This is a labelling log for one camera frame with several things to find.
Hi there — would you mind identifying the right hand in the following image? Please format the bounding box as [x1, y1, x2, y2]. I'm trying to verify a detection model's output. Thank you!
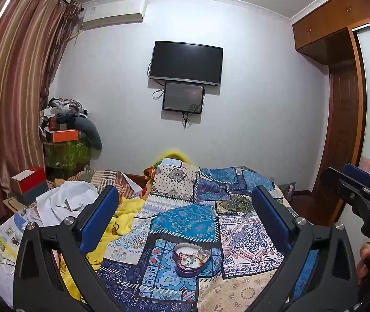
[356, 242, 370, 285]

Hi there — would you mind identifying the white cloth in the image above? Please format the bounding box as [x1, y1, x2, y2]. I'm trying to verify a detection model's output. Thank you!
[36, 181, 99, 227]

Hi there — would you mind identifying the yellow cloth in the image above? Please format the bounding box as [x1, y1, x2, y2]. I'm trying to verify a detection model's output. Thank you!
[54, 150, 199, 302]

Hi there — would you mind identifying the green patterned storage bin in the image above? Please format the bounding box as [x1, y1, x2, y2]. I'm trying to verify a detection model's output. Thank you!
[43, 140, 90, 170]

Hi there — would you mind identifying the red and white box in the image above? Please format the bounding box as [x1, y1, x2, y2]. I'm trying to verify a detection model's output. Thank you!
[11, 167, 49, 206]

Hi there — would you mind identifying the blue patchwork bedspread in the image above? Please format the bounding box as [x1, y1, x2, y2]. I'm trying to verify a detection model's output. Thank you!
[98, 161, 287, 311]

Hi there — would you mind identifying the brown wooden door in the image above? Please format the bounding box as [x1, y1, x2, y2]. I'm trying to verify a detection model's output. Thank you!
[311, 27, 368, 225]

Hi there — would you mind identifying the orange shoe box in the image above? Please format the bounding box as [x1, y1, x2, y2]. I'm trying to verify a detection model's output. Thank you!
[51, 130, 79, 143]

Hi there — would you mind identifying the pile of clothes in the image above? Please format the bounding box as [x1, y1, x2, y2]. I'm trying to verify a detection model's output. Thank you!
[39, 97, 102, 160]

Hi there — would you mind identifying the brown overhead wooden cabinet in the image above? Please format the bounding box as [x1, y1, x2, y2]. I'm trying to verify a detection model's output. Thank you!
[293, 0, 370, 65]

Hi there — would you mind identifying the striped red-gold curtain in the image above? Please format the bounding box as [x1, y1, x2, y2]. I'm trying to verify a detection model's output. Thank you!
[0, 0, 81, 219]

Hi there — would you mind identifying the small dark wall monitor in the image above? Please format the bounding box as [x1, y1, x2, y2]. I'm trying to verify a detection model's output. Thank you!
[162, 82, 205, 114]

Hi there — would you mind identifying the black wall television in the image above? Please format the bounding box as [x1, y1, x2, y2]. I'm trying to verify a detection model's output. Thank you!
[149, 41, 224, 86]

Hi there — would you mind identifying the white wall air conditioner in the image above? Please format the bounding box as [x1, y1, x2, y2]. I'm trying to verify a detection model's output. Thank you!
[82, 0, 147, 30]

